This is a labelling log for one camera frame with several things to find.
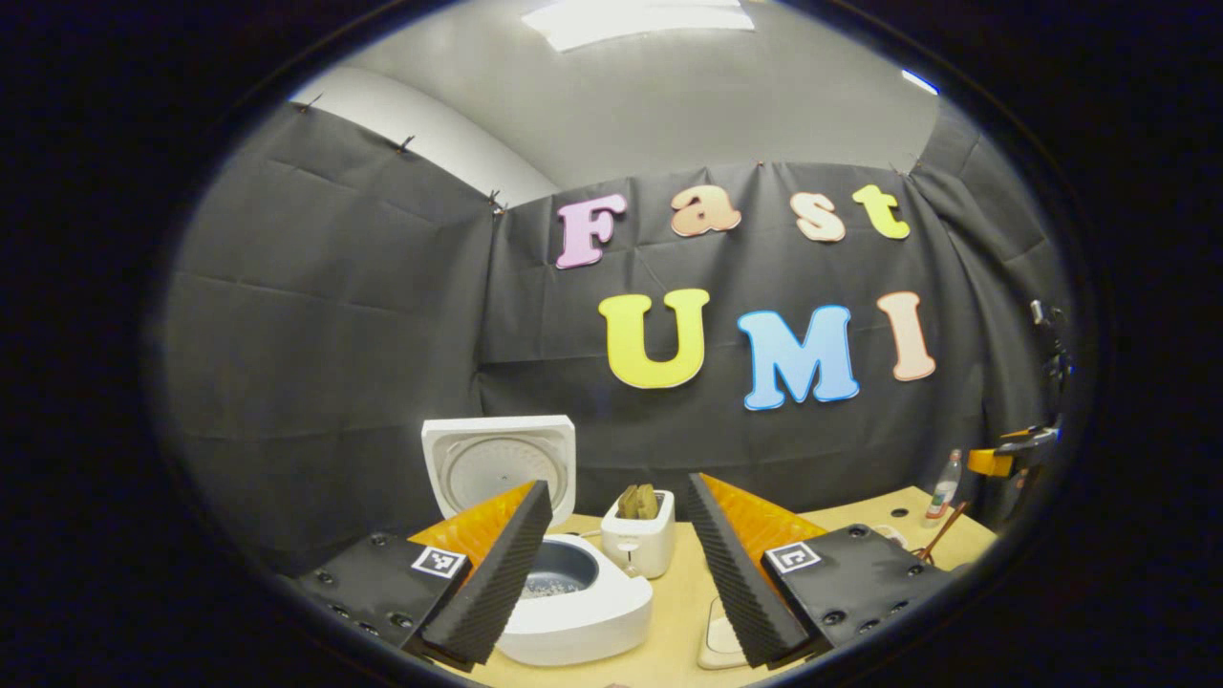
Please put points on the clear plastic bottle red label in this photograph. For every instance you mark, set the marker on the clear plastic bottle red label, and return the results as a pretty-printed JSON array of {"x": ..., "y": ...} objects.
[{"x": 944, "y": 492}]

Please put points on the white rice cooker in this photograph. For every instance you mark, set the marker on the white rice cooker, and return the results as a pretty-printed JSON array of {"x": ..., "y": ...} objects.
[{"x": 592, "y": 621}]

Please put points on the brown toast slice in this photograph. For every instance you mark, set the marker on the brown toast slice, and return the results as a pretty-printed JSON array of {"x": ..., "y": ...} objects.
[
  {"x": 649, "y": 500},
  {"x": 628, "y": 503}
]

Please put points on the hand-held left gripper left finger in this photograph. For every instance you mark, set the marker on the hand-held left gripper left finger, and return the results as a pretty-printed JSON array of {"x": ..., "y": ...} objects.
[{"x": 497, "y": 583}]

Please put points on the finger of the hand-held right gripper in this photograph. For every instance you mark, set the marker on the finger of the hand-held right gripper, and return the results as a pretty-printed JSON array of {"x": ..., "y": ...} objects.
[
  {"x": 1030, "y": 440},
  {"x": 989, "y": 462}
]

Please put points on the large ceiling light panel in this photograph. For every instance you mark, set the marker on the large ceiling light panel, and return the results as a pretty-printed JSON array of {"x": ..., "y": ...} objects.
[{"x": 640, "y": 21}]

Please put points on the black metal stand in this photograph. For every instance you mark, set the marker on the black metal stand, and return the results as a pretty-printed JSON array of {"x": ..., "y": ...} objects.
[{"x": 1051, "y": 344}]

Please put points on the white toaster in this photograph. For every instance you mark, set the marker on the white toaster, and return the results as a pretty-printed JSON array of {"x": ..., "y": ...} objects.
[{"x": 645, "y": 549}]

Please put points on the brown wooden spoon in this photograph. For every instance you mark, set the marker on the brown wooden spoon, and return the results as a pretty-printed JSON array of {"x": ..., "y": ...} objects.
[{"x": 944, "y": 530}]

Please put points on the clear plastic container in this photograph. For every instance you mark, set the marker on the clear plastic container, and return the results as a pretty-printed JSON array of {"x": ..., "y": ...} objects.
[{"x": 717, "y": 640}]

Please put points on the white divided dish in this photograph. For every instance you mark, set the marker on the white divided dish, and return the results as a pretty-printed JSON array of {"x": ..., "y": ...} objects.
[{"x": 889, "y": 535}]

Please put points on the black backdrop cloth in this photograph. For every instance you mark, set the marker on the black backdrop cloth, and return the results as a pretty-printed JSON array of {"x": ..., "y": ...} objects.
[{"x": 334, "y": 354}]

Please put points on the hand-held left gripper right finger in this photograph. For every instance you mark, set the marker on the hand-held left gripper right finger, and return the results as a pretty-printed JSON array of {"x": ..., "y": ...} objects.
[{"x": 738, "y": 583}]

